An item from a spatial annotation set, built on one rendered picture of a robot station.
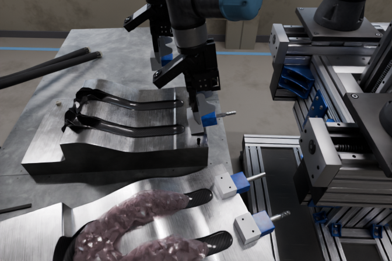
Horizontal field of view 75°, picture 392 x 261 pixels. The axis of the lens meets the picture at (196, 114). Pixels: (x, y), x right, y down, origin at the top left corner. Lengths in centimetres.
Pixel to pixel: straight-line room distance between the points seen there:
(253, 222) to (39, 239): 43
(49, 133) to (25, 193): 17
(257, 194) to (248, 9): 107
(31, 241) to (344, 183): 65
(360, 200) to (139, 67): 89
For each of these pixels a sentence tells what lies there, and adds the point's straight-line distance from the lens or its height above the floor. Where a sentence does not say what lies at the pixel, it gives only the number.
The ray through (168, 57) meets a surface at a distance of 91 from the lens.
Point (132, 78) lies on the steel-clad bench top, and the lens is 108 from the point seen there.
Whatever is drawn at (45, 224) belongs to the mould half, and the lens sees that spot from 64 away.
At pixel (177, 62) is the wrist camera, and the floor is 110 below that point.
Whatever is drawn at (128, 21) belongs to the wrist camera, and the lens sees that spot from 86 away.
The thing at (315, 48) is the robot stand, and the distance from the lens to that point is 100.
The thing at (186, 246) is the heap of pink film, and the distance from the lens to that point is 57.
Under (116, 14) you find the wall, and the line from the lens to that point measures 299.
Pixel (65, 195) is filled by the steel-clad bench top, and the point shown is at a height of 80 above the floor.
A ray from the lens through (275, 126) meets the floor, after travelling 203.
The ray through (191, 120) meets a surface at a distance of 68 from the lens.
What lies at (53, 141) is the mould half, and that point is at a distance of 84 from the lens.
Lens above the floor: 143
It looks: 45 degrees down
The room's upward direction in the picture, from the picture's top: straight up
